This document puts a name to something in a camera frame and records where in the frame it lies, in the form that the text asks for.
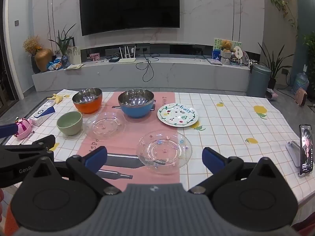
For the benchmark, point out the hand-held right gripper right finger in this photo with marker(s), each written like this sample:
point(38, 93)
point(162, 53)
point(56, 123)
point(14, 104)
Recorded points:
point(212, 158)

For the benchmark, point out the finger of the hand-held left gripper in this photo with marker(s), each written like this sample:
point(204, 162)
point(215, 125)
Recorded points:
point(7, 130)
point(32, 147)

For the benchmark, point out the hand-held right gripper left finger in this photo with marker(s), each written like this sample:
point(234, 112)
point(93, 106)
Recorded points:
point(96, 156)

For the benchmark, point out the clear glass plate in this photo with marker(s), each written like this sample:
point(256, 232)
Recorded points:
point(163, 152)
point(105, 127)

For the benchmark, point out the green ceramic bowl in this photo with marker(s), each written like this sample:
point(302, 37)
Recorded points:
point(70, 127)

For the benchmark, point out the orange steel bowl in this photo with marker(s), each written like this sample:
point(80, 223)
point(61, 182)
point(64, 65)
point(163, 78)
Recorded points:
point(88, 107)

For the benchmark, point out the white painted fruit plate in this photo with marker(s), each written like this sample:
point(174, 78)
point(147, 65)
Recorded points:
point(177, 115)

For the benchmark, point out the blue steel bowl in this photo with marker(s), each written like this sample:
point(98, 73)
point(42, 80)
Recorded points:
point(135, 110)

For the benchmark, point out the clear pen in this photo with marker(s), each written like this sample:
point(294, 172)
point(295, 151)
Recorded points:
point(27, 138)

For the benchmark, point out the pink round toy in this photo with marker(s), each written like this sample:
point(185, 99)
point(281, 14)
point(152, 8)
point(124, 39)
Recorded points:
point(24, 129)

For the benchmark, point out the white and blue box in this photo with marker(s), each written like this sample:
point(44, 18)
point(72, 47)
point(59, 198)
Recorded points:
point(41, 114)

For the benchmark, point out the pink bottle print placemat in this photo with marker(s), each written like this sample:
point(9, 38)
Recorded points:
point(137, 127)

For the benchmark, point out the yellow banana peel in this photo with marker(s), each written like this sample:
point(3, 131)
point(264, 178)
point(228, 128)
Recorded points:
point(57, 98)

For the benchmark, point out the dark vase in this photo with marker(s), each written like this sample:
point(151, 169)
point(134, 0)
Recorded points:
point(34, 66)

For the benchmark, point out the golden vase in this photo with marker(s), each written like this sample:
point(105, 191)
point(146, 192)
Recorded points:
point(43, 60)

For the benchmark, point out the blue snack packets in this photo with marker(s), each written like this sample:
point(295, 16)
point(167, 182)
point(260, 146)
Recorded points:
point(54, 65)

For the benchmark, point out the grey phone stand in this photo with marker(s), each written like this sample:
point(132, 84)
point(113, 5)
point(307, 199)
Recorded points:
point(292, 152)

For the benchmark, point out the pink cloth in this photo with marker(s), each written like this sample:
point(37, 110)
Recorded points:
point(272, 94)

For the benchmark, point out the grey-green trash can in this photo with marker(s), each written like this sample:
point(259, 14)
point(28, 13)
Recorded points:
point(258, 82)

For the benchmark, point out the dried yellow flowers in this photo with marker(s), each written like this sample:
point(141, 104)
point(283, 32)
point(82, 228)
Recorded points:
point(32, 44)

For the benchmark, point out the blue glass vase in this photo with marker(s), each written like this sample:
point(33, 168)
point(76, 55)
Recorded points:
point(65, 61)

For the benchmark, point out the beige papers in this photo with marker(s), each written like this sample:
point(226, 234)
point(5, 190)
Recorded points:
point(73, 66)

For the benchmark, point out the black smartphone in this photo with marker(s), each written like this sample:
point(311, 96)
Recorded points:
point(306, 150)

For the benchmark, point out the white flat box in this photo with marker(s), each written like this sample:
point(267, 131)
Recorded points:
point(214, 62)

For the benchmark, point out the black set-top box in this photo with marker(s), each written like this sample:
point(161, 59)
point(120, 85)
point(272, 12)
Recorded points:
point(114, 59)

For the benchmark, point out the pink card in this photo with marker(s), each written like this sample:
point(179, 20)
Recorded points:
point(94, 56)

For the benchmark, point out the white printed paper bag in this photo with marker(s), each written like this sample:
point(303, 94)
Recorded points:
point(73, 54)

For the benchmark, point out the white router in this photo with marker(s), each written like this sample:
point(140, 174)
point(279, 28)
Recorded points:
point(126, 59)

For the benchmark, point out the green long-leaf plant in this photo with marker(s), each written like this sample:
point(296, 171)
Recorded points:
point(62, 41)

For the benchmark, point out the decorative display plate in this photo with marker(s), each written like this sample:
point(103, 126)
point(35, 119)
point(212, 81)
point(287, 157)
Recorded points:
point(245, 57)

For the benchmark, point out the green and blue picture board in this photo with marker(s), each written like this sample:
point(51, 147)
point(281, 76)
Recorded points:
point(216, 51)

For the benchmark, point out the pink slatted heater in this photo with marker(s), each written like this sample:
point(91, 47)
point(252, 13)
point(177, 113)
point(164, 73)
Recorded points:
point(300, 97)

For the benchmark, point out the round white hand fan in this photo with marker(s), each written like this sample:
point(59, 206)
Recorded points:
point(238, 51)

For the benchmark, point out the potted long-leaf plant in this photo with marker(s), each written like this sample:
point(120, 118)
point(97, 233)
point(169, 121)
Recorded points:
point(272, 64)

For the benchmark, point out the brown teddy bear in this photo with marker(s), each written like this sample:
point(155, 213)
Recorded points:
point(226, 46)

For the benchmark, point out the large water jug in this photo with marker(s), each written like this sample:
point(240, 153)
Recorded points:
point(300, 82)

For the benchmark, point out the tall leafy plant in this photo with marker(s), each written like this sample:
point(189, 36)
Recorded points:
point(310, 54)

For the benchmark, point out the black flat television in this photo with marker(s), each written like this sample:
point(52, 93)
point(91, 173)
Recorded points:
point(128, 5)

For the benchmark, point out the hanging vine plant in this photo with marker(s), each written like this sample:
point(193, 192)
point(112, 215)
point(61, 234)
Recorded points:
point(280, 3)

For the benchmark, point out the black picture frame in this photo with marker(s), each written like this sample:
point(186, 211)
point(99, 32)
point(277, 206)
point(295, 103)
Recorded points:
point(71, 39)

